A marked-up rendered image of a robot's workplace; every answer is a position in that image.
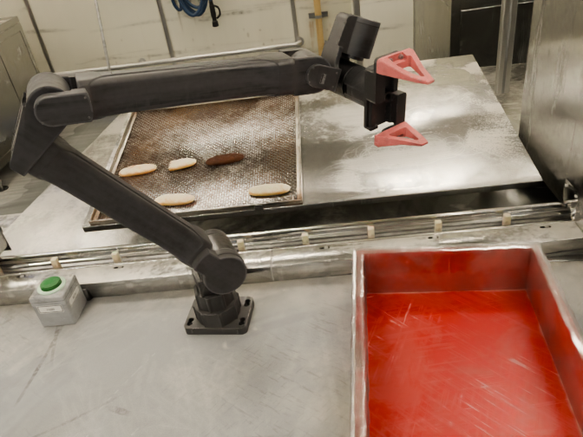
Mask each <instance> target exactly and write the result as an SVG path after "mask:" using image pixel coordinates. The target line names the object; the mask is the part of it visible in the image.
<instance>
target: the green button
mask: <svg viewBox="0 0 583 437"><path fill-rule="evenodd" d="M61 283H62V280H61V279H60V278H59V277H57V276H53V277H48V278H46V279H44V280H43V281H42V282H41V284H40V288H41V290H42V291H50V290H54V289H56V288H57V287H58V286H60V284H61Z"/></svg>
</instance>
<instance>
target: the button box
mask: <svg viewBox="0 0 583 437"><path fill-rule="evenodd" d="M60 276H61V277H65V279H66V284H65V285H64V287H63V288H62V289H61V290H59V291H58V292H56V293H54V294H51V295H47V296H43V295H40V294H38V292H37V287H38V285H39V284H40V283H41V282H42V281H43V280H44V279H46V278H48V277H43V278H42V279H41V281H40V283H39V284H38V285H37V287H36V288H35V290H34V292H33V293H32V295H31V296H30V298H29V302H30V303H31V305H32V307H33V309H34V311H35V313H36V314H37V316H38V318H39V320H40V322H41V324H42V326H43V327H48V326H58V325H68V324H76V322H77V320H78V318H79V316H80V315H81V313H82V310H83V308H84V306H85V304H86V302H87V301H90V300H91V297H90V295H89V293H88V290H87V289H82V288H81V286H80V285H79V282H78V280H77V278H76V276H75V274H69V275H60Z"/></svg>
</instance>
